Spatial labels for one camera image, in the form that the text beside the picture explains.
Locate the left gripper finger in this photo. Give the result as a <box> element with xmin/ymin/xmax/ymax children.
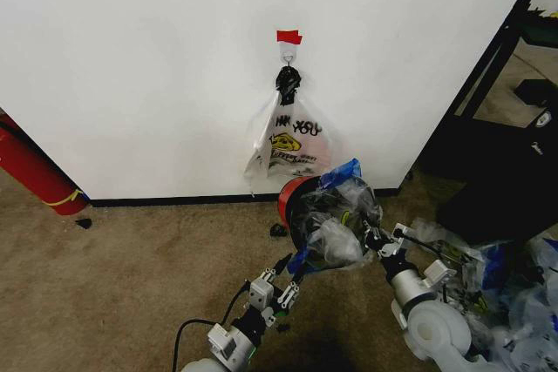
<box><xmin>276</xmin><ymin>265</ymin><xmax>307</xmax><ymax>308</ymax></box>
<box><xmin>254</xmin><ymin>253</ymin><xmax>294</xmax><ymax>291</ymax></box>

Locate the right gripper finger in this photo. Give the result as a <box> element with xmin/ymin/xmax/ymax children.
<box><xmin>376</xmin><ymin>234</ymin><xmax>409</xmax><ymax>259</ymax></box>
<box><xmin>359</xmin><ymin>220</ymin><xmax>384</xmax><ymax>255</ymax></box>

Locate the red trash bin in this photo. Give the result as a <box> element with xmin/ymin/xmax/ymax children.
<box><xmin>277</xmin><ymin>175</ymin><xmax>385</xmax><ymax>269</ymax></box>

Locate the clear printed garbage bag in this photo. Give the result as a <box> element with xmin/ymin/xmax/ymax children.
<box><xmin>242</xmin><ymin>64</ymin><xmax>340</xmax><ymax>187</ymax></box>

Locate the pile of plastic bags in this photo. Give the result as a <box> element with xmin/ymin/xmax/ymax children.
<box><xmin>409</xmin><ymin>216</ymin><xmax>558</xmax><ymax>372</ymax></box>

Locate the black cabinet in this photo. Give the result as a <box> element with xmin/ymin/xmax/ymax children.
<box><xmin>408</xmin><ymin>0</ymin><xmax>558</xmax><ymax>246</ymax></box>

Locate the black box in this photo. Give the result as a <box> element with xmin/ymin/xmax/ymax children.
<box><xmin>513</xmin><ymin>78</ymin><xmax>558</xmax><ymax>108</ymax></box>

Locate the red tape strip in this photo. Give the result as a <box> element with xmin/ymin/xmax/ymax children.
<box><xmin>276</xmin><ymin>29</ymin><xmax>305</xmax><ymax>47</ymax></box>

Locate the red cylinder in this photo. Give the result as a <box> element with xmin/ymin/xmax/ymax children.
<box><xmin>0</xmin><ymin>111</ymin><xmax>91</xmax><ymax>217</ymax></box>

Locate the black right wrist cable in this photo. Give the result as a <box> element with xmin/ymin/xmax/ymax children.
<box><xmin>404</xmin><ymin>232</ymin><xmax>445</xmax><ymax>258</ymax></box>

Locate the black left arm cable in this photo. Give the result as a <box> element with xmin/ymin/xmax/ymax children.
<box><xmin>174</xmin><ymin>279</ymin><xmax>250</xmax><ymax>372</ymax></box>

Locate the yellow strap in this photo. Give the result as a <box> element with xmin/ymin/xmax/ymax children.
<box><xmin>43</xmin><ymin>188</ymin><xmax>85</xmax><ymax>208</ymax></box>

